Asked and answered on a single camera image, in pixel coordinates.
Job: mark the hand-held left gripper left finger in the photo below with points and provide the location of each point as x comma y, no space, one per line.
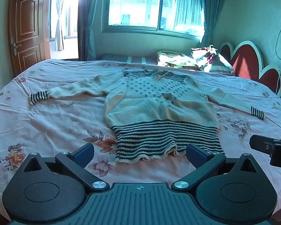
85,155

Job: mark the red and white striped pillow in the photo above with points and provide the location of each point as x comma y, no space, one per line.
215,62

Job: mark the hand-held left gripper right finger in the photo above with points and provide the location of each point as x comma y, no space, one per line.
196,156

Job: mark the red and white headboard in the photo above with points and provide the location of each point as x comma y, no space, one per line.
245,61

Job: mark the cream and black striped sweater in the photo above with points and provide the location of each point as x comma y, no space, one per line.
154,107

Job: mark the yellow printed blanket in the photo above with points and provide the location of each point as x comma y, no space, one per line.
175,59

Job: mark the sheer white window curtain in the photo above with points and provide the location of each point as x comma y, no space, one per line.
189,4

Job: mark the brown wooden door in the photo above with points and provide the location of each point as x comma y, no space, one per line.
25,28

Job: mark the sliding glass window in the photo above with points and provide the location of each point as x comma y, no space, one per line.
140,4

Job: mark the white hallway curtain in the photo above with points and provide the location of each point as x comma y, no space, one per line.
60,21

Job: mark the pink floral bedsheet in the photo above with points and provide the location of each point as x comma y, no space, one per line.
49,121

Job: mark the dark blue curtain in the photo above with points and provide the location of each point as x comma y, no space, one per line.
87,21
212,11

